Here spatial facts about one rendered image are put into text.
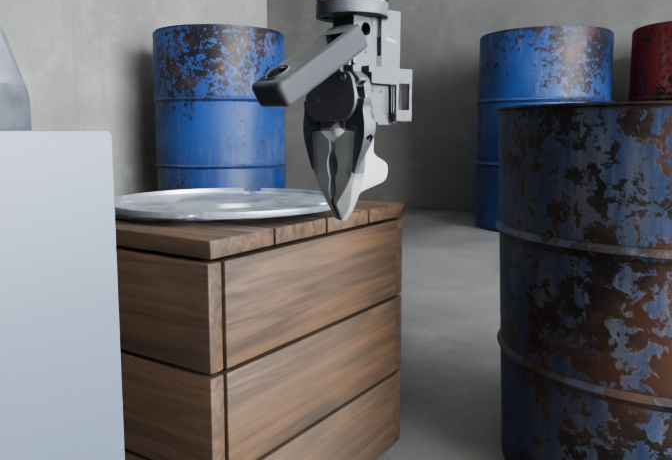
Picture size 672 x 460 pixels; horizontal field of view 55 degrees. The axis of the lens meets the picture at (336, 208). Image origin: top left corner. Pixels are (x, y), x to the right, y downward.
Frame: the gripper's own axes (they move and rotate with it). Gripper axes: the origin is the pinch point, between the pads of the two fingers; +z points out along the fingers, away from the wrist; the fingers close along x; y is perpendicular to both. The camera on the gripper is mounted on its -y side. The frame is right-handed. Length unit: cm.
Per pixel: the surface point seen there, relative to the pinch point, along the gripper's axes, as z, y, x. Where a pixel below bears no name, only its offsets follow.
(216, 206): 1.1, -3.4, 17.0
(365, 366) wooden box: 22.8, 14.3, 10.1
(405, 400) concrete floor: 37, 35, 22
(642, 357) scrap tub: 16.4, 26.2, -19.9
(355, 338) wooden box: 18.4, 11.8, 9.5
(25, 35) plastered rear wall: -45, 39, 226
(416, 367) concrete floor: 37, 48, 31
